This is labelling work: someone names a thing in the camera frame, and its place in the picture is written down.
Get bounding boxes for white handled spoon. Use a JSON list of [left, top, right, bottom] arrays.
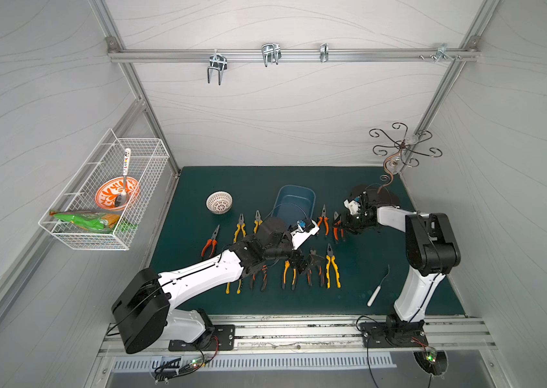
[[114, 148, 132, 208]]

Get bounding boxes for orange yellow combination pliers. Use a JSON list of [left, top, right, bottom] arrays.
[[281, 260, 297, 291]]

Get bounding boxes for orange black long nose pliers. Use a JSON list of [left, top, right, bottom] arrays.
[[248, 265, 269, 292]]

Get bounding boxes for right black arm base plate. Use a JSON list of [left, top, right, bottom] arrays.
[[357, 321, 429, 349]]

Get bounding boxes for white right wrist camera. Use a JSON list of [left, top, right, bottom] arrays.
[[344, 197, 362, 216]]

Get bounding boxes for orange white patterned bowl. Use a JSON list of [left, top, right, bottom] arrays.
[[94, 176, 141, 211]]

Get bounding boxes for right metal bracket hook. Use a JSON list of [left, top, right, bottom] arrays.
[[419, 44, 463, 63]]

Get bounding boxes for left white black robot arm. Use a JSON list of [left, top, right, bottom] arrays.
[[111, 218, 320, 354]]

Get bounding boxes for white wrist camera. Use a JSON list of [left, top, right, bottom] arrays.
[[344, 197, 362, 216], [290, 219, 320, 250]]

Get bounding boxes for white handled small tool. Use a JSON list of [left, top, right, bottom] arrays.
[[366, 265, 391, 307]]

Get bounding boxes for small yellow black pliers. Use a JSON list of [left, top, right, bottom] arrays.
[[325, 244, 341, 289]]

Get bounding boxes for blue plastic storage box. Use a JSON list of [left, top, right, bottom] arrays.
[[271, 184, 316, 226]]

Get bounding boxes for white round strainer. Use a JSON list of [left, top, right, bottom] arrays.
[[205, 191, 233, 215]]

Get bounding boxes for small metal hook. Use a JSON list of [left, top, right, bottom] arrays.
[[320, 43, 329, 63]]

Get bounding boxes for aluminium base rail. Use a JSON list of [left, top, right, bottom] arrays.
[[98, 314, 498, 357]]

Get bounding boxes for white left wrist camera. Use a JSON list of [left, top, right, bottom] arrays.
[[290, 219, 320, 250]]

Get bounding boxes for orange black cutter pliers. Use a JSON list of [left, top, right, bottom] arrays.
[[306, 249, 325, 288]]

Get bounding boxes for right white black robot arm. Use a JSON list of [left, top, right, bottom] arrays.
[[342, 185, 461, 340]]

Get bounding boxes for aluminium cross rail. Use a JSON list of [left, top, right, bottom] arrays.
[[108, 47, 480, 64]]

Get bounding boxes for loop metal hook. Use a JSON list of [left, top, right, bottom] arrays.
[[261, 43, 281, 67]]

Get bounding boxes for white wire wall basket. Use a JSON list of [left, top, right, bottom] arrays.
[[38, 129, 169, 251]]

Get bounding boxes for orange handled pliers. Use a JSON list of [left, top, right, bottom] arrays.
[[201, 225, 220, 260]]

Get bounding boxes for double prong metal hook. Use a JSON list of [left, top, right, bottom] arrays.
[[207, 53, 227, 86]]

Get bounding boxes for green snack packet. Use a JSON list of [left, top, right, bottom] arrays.
[[49, 210, 138, 234]]

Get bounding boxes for round black floor port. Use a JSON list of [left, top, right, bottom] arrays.
[[413, 350, 448, 376]]

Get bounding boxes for white vented cable duct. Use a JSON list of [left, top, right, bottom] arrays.
[[112, 352, 396, 374]]

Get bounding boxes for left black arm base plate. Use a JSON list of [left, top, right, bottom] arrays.
[[168, 324, 236, 352]]

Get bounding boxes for brown metal jewelry stand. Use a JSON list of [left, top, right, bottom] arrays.
[[362, 121, 443, 197]]

